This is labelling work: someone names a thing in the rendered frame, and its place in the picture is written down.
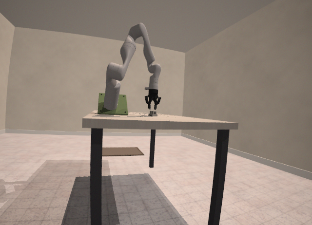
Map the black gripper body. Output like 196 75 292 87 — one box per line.
148 89 158 101

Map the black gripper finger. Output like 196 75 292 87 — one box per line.
145 96 153 109
154 96 161 110

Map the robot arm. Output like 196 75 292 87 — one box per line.
104 23 161 110

